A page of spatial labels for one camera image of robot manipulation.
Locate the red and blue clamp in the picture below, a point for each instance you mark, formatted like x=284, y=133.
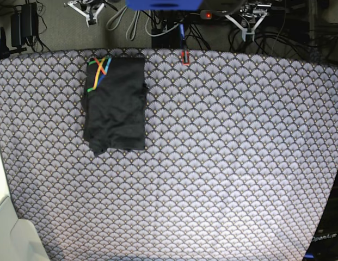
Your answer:
x=185, y=50

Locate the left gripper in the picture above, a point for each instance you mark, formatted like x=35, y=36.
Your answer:
x=251, y=8

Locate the dark grey T-shirt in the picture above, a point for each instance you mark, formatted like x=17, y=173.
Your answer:
x=114, y=100

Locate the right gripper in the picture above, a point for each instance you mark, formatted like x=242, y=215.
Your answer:
x=89, y=9

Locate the white plastic bin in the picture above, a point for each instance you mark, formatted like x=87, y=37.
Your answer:
x=19, y=239

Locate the black power strip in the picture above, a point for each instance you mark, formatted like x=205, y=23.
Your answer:
x=207, y=16

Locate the black power adapter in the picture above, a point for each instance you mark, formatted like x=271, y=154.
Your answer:
x=24, y=25

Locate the blue mount plate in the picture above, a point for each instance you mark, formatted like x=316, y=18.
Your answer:
x=185, y=5

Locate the fan-patterned table cloth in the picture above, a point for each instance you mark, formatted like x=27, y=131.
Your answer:
x=241, y=153

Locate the black OpenArm box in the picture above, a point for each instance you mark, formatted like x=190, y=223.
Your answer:
x=324, y=245

